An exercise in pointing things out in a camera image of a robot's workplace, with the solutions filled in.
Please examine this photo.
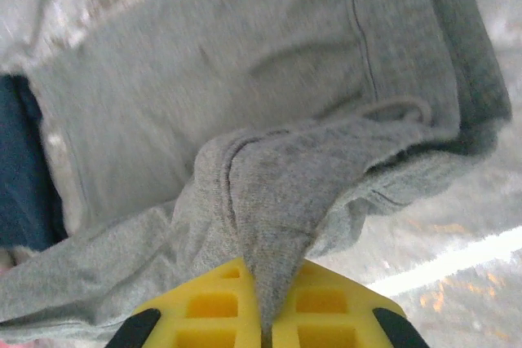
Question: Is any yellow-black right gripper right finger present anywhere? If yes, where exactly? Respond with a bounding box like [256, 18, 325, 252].
[264, 260, 429, 348]

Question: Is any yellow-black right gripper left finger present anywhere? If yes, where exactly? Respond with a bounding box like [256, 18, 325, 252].
[105, 258, 270, 348]

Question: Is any navy blue garment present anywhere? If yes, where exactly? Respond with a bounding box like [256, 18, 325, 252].
[0, 73, 69, 252]

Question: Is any grey garment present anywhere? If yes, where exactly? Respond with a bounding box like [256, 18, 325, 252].
[0, 0, 513, 348]

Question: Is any white plush bunny pink shirt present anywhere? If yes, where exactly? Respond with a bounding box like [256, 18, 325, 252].
[0, 246, 29, 280]

